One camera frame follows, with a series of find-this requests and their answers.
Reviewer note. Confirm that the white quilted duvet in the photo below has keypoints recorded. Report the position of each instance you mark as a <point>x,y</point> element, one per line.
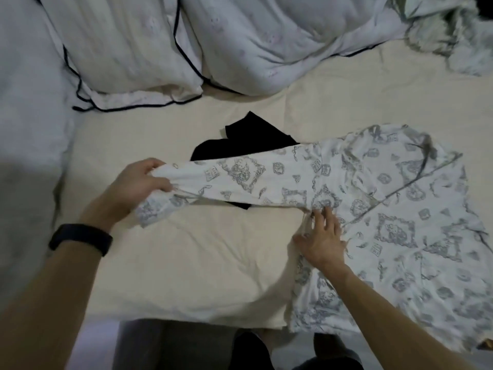
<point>277,38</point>

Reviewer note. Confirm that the person's right thumb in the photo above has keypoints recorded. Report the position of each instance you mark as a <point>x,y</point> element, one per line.
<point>301,242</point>

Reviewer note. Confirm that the person's left thumb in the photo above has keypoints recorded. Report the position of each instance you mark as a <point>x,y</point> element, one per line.
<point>161,186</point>

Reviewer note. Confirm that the person's right middle finger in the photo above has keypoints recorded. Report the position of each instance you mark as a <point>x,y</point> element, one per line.
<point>329,220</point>

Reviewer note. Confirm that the person's right hand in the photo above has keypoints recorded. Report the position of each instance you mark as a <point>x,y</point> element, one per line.
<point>321,246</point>

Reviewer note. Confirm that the grey fluffy blanket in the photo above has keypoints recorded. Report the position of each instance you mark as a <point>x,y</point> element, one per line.
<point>454,34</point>

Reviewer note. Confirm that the person's right little finger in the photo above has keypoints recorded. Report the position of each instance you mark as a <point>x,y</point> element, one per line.
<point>344,240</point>

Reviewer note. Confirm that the black wristband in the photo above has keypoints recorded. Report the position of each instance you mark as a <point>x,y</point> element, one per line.
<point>79,238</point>

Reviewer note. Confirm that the person's left forearm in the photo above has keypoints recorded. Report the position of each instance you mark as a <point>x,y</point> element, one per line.
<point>50,300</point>

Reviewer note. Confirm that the cream bed sheet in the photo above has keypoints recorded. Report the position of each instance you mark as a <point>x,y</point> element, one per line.
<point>215,258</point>

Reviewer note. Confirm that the black garment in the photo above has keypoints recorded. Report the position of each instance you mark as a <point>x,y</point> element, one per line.
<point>250,138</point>

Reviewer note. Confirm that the plain white pillow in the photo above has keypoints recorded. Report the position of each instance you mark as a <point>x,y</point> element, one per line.
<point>30,103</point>

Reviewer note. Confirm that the person's left hand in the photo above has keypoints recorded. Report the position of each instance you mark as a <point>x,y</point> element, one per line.
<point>129,188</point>

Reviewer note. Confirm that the white grey-patterned pajama shirt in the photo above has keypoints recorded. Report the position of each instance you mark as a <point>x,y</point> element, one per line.
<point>400,227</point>

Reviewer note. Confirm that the person's right forearm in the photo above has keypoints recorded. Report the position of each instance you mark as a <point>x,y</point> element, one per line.
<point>389,319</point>

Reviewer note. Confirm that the white pillow with dark piping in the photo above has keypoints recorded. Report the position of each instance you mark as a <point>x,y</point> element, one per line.
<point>127,50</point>

